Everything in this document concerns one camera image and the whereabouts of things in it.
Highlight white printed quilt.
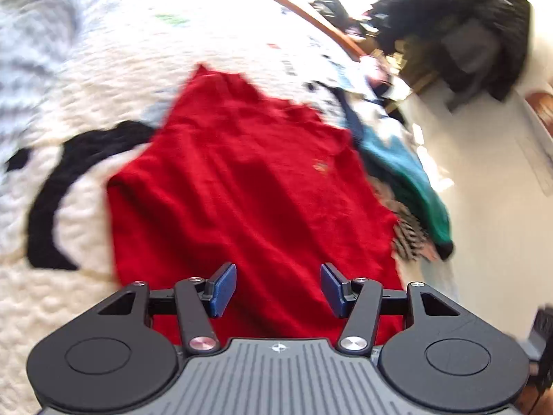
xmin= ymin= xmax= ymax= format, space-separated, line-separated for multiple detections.
xmin=0 ymin=0 xmax=413 ymax=415

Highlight pink and dark garment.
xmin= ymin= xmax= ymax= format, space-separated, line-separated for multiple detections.
xmin=362 ymin=54 xmax=395 ymax=96

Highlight black and white striped garment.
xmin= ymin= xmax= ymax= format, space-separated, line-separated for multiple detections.
xmin=380 ymin=182 xmax=431 ymax=262

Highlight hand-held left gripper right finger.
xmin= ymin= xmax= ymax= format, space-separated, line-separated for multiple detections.
xmin=320 ymin=263 xmax=472 ymax=354

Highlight navy garment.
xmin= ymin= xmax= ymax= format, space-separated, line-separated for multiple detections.
xmin=335 ymin=86 xmax=368 ymax=146

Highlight red long-sleeve shirt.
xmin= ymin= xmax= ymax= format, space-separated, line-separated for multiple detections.
xmin=106 ymin=64 xmax=405 ymax=347

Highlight hanging dark clothes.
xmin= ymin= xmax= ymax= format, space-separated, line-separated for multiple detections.
xmin=367 ymin=0 xmax=535 ymax=110

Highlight wooden bed frame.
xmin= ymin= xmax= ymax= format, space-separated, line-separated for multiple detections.
xmin=207 ymin=0 xmax=366 ymax=61

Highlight green knit sweater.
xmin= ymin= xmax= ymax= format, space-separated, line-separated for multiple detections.
xmin=360 ymin=132 xmax=455 ymax=261

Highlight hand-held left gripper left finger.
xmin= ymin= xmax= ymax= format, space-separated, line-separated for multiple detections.
xmin=85 ymin=262 xmax=237 ymax=355

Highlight grey dotted blanket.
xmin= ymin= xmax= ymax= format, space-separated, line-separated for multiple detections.
xmin=0 ymin=0 xmax=87 ymax=113

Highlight brown wooden furniture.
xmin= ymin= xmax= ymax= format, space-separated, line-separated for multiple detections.
xmin=524 ymin=90 xmax=553 ymax=132

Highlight dark clothes heap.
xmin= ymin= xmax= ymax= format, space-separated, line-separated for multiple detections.
xmin=311 ymin=0 xmax=360 ymax=35

